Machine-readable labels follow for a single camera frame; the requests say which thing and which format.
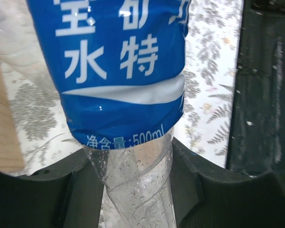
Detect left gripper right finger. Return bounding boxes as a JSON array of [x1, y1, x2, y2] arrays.
[[170, 139, 285, 228]]

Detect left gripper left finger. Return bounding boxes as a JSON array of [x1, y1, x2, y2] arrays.
[[0, 149, 104, 228]]

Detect blue label water bottle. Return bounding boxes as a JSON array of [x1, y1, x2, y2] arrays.
[[27, 0, 190, 228]]

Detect wooden shelf unit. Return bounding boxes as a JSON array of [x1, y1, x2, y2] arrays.
[[0, 69, 24, 172]]

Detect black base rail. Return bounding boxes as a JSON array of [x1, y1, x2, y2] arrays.
[[226, 0, 285, 176]]

